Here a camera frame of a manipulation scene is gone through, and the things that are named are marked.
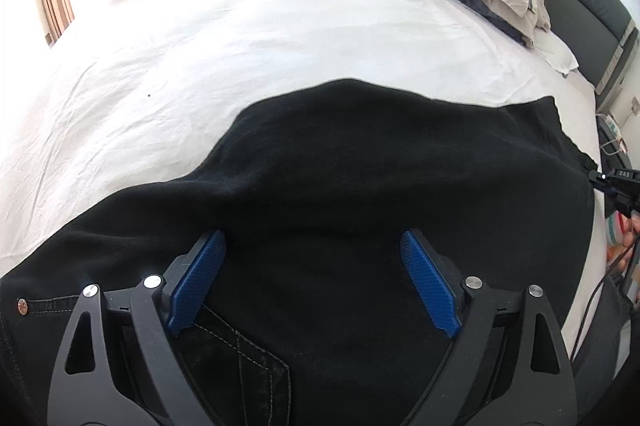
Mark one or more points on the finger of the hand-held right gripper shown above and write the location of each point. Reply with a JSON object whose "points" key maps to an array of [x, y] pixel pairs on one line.
{"points": [[602, 180]]}

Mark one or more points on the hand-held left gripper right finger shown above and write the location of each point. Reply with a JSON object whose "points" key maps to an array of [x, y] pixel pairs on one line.
{"points": [[430, 286]]}

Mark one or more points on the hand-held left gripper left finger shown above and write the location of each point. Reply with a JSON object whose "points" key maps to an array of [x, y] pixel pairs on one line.
{"points": [[197, 281]]}

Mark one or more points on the black denim pants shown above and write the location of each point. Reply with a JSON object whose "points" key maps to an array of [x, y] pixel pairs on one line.
{"points": [[350, 156]]}

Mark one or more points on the striped colourful cloth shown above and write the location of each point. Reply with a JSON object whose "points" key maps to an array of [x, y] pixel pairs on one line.
{"points": [[616, 236]]}

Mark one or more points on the white pillow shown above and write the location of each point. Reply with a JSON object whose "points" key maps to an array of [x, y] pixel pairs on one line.
{"points": [[557, 53]]}

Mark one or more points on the dark grey upholstered headboard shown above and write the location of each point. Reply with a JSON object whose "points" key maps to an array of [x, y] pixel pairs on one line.
{"points": [[595, 6]]}

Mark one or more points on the bed with white sheet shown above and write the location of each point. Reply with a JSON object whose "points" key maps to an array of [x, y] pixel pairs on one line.
{"points": [[250, 31]]}

